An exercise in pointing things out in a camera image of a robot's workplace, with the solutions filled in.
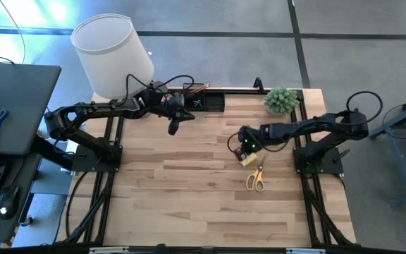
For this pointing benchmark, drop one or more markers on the black aluminium rig frame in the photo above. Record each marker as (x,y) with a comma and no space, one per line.
(259,251)

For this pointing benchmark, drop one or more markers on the white shade silver table lamp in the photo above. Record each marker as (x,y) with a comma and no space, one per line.
(113,53)

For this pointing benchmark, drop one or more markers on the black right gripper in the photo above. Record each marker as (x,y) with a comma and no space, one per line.
(256,135)

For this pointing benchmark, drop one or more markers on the dark grey office desk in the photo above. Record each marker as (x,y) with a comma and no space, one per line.
(23,106)

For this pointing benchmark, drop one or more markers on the black mesh desk organizer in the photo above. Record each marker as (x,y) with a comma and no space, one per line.
(215,102)

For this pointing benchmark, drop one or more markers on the black computer mouse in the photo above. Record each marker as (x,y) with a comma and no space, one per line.
(9,201)

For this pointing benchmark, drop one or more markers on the yellow sticky note pad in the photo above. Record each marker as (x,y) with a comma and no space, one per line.
(250,160)

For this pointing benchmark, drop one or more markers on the green potted plant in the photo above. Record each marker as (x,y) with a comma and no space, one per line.
(281,100)

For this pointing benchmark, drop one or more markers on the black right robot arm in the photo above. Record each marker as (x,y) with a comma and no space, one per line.
(330,123)

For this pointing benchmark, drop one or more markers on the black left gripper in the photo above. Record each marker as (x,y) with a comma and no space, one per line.
(157,100)

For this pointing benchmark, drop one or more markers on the white plastic strip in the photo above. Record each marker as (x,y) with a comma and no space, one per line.
(305,251)
(108,250)

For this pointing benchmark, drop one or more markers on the black caster wheel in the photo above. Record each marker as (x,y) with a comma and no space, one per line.
(26,221)

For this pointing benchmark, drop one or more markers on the black triangular bracket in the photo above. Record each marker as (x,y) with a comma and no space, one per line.
(258,86)

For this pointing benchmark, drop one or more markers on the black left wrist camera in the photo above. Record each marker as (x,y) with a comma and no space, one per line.
(175,102)

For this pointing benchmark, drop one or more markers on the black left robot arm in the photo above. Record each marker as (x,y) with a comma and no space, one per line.
(93,109)

